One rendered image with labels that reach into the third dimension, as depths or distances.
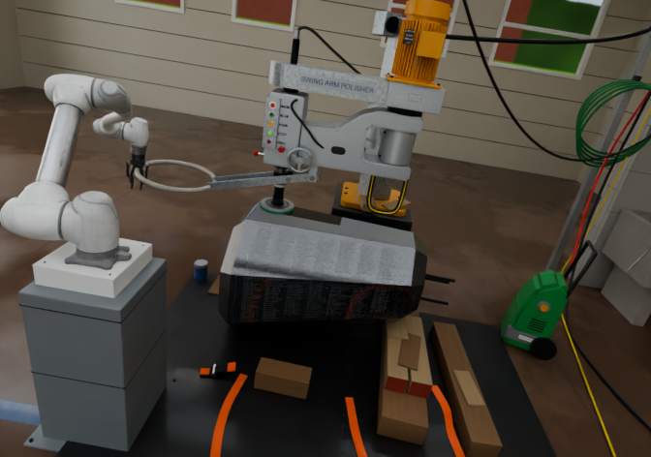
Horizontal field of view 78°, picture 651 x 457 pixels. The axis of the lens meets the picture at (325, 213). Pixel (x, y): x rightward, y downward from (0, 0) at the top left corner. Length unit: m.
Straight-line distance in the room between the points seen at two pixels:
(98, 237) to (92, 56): 8.24
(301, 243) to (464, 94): 6.67
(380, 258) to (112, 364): 1.40
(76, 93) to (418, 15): 1.64
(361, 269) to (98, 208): 1.34
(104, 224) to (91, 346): 0.49
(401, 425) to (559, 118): 7.71
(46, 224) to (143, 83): 7.72
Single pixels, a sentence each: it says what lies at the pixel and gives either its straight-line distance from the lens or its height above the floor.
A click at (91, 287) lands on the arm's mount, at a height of 0.83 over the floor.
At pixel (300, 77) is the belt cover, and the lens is 2.28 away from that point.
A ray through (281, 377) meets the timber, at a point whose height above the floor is 0.13.
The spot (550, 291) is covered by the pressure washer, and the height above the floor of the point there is 0.52.
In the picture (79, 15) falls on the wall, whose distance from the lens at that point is 9.94.
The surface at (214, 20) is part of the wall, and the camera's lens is 8.76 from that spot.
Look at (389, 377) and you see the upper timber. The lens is 2.38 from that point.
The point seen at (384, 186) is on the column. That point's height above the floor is 0.90.
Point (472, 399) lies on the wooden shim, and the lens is 2.62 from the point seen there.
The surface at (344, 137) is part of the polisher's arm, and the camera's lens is 2.32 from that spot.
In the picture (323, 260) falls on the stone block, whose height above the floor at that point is 0.70.
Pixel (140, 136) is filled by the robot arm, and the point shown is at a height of 1.17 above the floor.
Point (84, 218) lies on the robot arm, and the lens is 1.77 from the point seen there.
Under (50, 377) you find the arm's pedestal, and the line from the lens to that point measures 2.15.
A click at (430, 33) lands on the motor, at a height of 1.95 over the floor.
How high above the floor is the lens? 1.84
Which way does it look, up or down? 23 degrees down
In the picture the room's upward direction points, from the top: 10 degrees clockwise
